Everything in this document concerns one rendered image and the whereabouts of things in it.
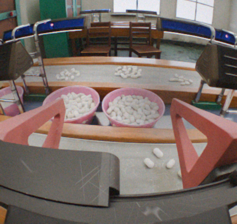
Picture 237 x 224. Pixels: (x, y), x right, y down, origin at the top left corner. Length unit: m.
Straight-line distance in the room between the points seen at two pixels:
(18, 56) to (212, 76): 0.35
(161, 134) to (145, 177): 0.17
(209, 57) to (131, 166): 0.36
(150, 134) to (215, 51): 0.36
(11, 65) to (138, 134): 0.43
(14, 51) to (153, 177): 0.47
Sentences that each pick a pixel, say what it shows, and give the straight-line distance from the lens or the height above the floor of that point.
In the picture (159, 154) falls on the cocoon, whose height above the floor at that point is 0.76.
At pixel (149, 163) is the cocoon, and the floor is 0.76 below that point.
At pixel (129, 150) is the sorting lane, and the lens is 0.51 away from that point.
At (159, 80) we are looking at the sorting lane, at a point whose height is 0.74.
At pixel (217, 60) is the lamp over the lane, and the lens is 0.28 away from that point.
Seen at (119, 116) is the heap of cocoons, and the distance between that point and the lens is 0.62.
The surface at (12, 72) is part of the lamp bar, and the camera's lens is 0.31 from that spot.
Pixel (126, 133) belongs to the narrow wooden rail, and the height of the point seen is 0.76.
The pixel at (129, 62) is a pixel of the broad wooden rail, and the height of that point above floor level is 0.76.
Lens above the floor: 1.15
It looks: 36 degrees down
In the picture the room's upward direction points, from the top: straight up
